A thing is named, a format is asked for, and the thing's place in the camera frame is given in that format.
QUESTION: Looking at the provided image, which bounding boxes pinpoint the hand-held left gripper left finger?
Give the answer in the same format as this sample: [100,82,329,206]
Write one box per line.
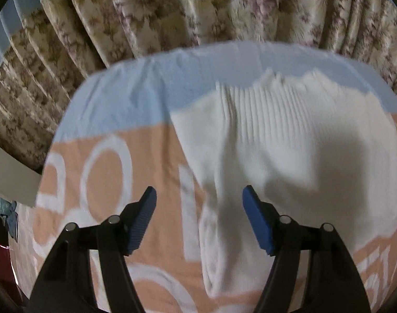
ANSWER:
[29,186,157,313]

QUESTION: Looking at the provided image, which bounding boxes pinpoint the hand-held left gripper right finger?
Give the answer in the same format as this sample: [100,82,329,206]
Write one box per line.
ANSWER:
[242,185,372,313]

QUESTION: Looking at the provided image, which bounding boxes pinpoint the white knit sweater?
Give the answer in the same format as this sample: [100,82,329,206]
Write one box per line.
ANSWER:
[172,68,397,299]

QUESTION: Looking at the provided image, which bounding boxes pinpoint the orange white patterned blanket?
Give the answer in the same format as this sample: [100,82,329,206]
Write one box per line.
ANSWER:
[9,112,397,313]

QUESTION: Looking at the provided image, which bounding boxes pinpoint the light blue bed sheet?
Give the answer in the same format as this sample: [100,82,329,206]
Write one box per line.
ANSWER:
[53,41,397,142]

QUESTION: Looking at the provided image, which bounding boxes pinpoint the blue cloth items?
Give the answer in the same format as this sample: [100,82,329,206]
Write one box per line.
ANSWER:
[0,197,19,242]

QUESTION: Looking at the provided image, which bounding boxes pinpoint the beige flat board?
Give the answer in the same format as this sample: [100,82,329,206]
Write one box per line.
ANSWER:
[0,140,44,207]

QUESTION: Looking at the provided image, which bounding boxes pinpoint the red object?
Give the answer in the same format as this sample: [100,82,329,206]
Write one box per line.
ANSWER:
[0,239,19,292]

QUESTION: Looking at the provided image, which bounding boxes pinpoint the blue curtain with floral hem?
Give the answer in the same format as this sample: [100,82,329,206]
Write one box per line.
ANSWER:
[0,0,397,170]

